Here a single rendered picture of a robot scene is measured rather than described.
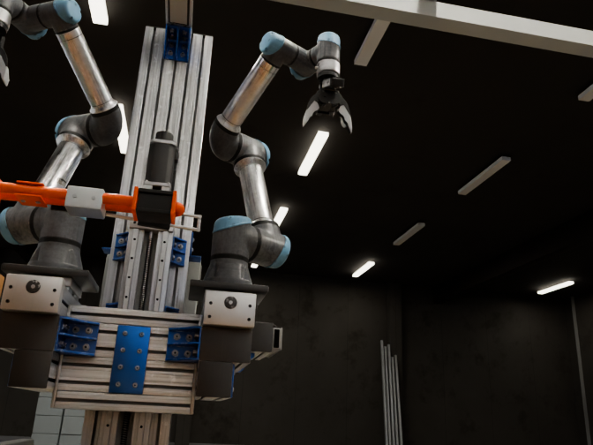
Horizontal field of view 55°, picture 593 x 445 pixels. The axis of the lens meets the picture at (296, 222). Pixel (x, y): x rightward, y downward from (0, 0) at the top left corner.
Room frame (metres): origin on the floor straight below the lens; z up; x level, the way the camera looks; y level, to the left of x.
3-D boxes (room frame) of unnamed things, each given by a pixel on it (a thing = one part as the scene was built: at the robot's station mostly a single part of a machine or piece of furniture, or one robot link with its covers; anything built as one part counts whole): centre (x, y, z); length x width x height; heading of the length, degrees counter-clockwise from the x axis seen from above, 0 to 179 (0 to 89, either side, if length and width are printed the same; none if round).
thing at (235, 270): (1.69, 0.20, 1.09); 0.15 x 0.15 x 0.10
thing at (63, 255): (1.60, 0.69, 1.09); 0.15 x 0.15 x 0.10
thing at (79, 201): (1.08, 0.43, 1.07); 0.07 x 0.07 x 0.04; 10
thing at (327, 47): (1.57, -0.08, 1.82); 0.09 x 0.08 x 0.11; 40
